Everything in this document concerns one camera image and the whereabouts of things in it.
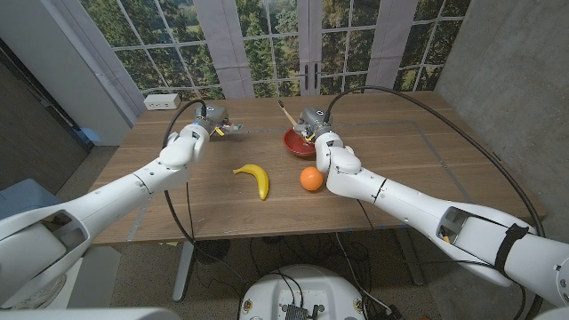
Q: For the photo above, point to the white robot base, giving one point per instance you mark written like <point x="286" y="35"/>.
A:
<point x="306" y="289"/>

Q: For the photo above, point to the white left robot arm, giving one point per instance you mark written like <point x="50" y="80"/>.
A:
<point x="111" y="200"/>

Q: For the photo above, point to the red bowl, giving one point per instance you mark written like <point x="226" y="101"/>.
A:
<point x="295" y="146"/>

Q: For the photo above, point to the black round fan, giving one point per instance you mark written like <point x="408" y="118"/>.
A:
<point x="212" y="250"/>

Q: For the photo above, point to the yellow toy banana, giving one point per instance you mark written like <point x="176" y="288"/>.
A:
<point x="260" y="178"/>

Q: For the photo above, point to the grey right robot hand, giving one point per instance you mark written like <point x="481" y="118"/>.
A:
<point x="315" y="121"/>

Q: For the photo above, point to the blue grey chair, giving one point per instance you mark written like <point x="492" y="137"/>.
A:
<point x="22" y="195"/>

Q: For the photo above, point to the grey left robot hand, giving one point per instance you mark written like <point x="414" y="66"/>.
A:
<point x="212" y="117"/>

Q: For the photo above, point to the wooden toothbrush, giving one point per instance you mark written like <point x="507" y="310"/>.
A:
<point x="288" y="114"/>

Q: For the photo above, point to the white power strip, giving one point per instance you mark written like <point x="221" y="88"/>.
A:
<point x="162" y="101"/>

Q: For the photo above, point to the white table leg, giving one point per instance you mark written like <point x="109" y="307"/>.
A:
<point x="409" y="258"/>
<point x="182" y="275"/>

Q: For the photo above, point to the printed window backdrop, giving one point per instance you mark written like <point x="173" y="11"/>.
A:
<point x="275" y="44"/>

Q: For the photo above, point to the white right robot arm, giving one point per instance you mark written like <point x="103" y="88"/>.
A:
<point x="422" y="209"/>

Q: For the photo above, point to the toy orange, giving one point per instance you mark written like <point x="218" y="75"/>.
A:
<point x="311" y="179"/>

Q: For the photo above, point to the red white toothpaste tube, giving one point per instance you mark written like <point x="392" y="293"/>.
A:
<point x="233" y="127"/>

